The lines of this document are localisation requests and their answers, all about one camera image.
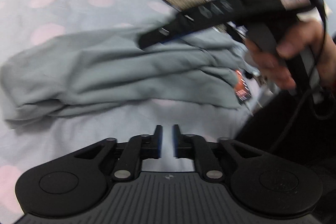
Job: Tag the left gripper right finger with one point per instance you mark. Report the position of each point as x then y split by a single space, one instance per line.
197 149

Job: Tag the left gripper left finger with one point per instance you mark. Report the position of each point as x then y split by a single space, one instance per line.
137 149

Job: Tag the grey long-sleeve shirt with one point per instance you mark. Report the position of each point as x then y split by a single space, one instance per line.
92 71

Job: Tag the person's right hand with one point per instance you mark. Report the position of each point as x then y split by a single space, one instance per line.
297 38

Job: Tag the grey pink-dotted bedspread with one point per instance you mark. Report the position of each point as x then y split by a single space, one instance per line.
29 23

